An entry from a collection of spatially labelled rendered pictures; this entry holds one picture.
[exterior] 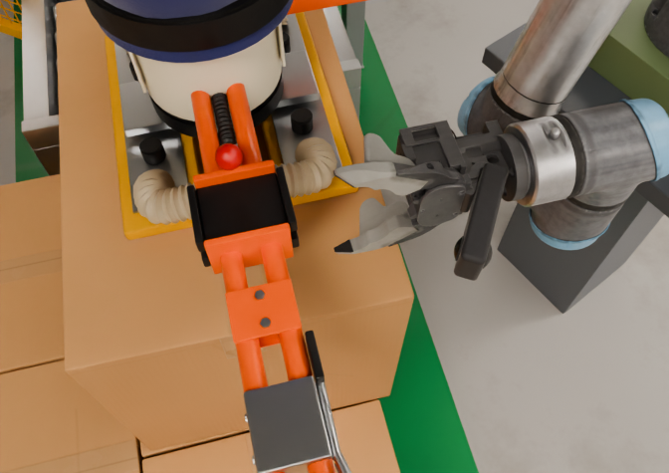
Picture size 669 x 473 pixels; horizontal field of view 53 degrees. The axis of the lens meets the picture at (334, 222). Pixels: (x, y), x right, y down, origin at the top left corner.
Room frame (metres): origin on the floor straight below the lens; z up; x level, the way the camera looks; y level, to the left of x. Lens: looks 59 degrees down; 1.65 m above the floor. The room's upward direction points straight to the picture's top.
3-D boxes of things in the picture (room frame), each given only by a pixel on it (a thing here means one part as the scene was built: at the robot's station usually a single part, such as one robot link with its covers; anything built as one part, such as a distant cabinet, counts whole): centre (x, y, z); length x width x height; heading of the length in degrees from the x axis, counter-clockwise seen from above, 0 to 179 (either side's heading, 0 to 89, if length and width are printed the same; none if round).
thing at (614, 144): (0.44, -0.29, 1.07); 0.12 x 0.09 x 0.10; 104
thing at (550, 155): (0.42, -0.21, 1.08); 0.09 x 0.05 x 0.10; 14
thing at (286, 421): (0.14, 0.04, 1.07); 0.07 x 0.07 x 0.04; 14
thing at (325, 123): (0.61, 0.06, 0.98); 0.34 x 0.10 x 0.05; 14
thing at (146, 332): (0.57, 0.17, 0.74); 0.60 x 0.40 x 0.40; 13
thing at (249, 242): (0.35, 0.09, 1.08); 0.10 x 0.08 x 0.06; 104
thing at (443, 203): (0.40, -0.13, 1.08); 0.12 x 0.09 x 0.08; 104
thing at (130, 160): (0.57, 0.24, 0.97); 0.34 x 0.10 x 0.05; 14
